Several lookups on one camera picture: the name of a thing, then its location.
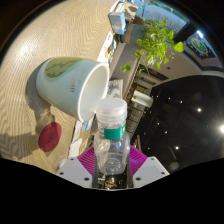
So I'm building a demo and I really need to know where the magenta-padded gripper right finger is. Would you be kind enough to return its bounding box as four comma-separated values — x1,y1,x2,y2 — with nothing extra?
127,145,170,189

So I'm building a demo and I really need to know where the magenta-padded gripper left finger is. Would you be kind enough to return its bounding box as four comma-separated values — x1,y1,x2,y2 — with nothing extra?
55,145,99,189

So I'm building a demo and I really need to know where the clear plastic bottle white cap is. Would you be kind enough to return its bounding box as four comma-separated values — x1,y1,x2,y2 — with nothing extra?
93,97,131,176

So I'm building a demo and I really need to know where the flat round red coaster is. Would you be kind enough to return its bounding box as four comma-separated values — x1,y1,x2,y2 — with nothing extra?
38,121,63,153

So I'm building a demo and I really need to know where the group of ceiling lights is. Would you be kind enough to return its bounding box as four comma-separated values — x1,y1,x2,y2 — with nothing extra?
163,94,224,151

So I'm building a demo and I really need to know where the pale green ceramic mug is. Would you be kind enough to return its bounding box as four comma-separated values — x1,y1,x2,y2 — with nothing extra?
35,57,111,123

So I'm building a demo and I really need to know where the potted green leafy plant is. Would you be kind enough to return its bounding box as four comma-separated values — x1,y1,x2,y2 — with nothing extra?
119,18,185,74

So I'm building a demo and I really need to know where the white printed paper sheet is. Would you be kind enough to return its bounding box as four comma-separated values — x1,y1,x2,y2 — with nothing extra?
97,31,117,63

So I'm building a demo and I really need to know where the light blue tissue box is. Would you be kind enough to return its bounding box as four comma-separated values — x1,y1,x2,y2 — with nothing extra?
108,11,127,35

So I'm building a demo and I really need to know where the brown patterned pouch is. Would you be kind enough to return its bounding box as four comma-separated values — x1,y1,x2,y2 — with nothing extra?
123,1,146,26

